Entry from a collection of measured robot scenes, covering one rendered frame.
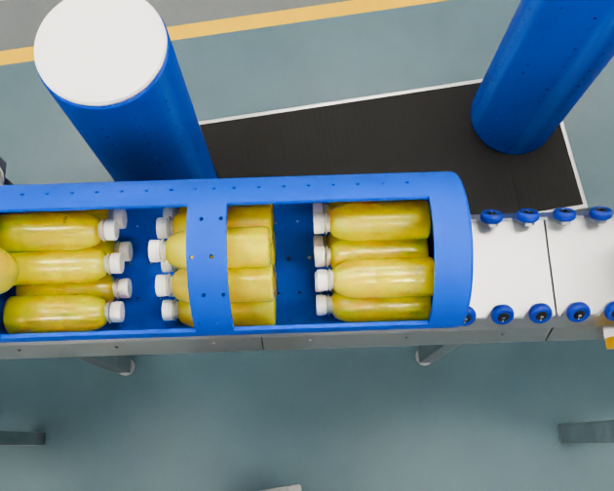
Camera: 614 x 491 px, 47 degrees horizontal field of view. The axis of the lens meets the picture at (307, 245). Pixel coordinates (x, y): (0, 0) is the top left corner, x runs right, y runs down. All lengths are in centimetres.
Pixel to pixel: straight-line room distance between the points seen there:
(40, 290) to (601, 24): 136
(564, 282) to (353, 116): 114
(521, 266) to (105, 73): 95
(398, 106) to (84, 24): 121
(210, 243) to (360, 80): 161
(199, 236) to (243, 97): 153
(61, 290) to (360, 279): 57
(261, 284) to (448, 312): 32
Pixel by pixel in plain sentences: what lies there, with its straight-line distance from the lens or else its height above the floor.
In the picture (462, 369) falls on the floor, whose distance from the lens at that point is 240.
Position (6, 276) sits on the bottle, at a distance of 116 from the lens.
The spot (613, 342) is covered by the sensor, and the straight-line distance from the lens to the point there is 154.
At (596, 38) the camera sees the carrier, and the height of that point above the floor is 85.
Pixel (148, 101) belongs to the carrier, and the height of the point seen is 98.
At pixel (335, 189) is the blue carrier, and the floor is 121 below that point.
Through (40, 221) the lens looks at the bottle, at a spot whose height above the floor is 115.
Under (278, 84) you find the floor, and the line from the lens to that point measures 266.
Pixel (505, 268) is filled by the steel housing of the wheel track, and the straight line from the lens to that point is 150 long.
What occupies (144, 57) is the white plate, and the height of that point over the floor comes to 104.
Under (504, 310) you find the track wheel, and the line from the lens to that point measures 143.
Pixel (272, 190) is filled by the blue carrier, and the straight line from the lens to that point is 120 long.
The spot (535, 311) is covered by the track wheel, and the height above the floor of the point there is 98.
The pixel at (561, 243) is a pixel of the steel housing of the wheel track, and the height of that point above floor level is 93.
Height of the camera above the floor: 233
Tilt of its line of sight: 74 degrees down
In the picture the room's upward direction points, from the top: straight up
